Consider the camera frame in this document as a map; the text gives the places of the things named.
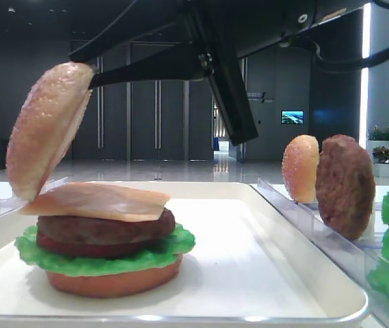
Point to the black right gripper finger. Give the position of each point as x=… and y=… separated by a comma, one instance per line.
x=157, y=67
x=126, y=28

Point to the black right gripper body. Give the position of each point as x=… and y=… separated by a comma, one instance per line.
x=219, y=63

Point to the bun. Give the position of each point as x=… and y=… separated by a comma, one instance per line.
x=299, y=168
x=46, y=126
x=115, y=286

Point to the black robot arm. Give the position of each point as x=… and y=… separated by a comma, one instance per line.
x=254, y=25

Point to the cheese slice on burger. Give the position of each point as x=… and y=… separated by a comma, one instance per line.
x=100, y=201

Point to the upright meat patty right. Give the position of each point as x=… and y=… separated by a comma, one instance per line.
x=345, y=186

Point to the meat patty in burger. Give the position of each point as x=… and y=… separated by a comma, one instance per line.
x=91, y=231

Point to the tomato slice in burger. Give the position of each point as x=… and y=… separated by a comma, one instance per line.
x=95, y=251

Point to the green lettuce leaf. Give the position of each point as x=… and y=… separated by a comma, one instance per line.
x=179, y=242

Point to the dark double doors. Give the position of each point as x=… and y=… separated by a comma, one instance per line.
x=148, y=120

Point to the upright bun in rack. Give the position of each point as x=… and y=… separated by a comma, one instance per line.
x=299, y=168

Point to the potted plants in planter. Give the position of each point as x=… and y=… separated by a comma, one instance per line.
x=377, y=145

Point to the white metal tray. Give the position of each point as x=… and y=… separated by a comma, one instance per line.
x=250, y=268

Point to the clear acrylic left rack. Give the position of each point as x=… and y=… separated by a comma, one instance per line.
x=13, y=203

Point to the clear acrylic rack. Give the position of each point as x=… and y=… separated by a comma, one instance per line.
x=13, y=203
x=361, y=260

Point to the clear acrylic right rack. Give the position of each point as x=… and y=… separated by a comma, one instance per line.
x=361, y=260

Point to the wall monitor screen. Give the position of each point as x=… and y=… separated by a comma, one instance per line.
x=292, y=117

